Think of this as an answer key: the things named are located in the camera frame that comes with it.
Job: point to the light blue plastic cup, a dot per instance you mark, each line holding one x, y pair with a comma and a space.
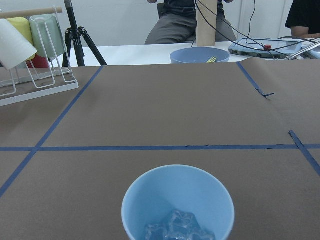
153, 195

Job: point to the blue bowl with fork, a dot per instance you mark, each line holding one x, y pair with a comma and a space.
194, 55

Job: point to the ice cubes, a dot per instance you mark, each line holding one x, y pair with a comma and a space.
178, 225

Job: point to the yellow plastic fork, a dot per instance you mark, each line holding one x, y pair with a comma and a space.
212, 60

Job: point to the seated person grey trousers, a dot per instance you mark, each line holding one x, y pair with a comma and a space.
177, 24

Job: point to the cardboard tube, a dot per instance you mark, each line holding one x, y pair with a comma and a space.
206, 17

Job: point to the blue teach pendant tablet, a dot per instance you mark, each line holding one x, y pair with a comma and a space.
265, 48

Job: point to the red cylinder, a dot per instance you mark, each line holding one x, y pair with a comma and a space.
38, 62

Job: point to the green cup on rack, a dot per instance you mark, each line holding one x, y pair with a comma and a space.
47, 36

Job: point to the white cup on rack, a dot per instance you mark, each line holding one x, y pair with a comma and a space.
14, 47

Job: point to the person in black shirt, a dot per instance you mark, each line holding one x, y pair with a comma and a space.
304, 19

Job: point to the black camera tripod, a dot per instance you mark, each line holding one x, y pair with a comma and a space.
74, 35

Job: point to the white wire cup rack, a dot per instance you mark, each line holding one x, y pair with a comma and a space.
22, 83

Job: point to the wooden rack handle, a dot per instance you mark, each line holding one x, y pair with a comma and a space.
31, 12

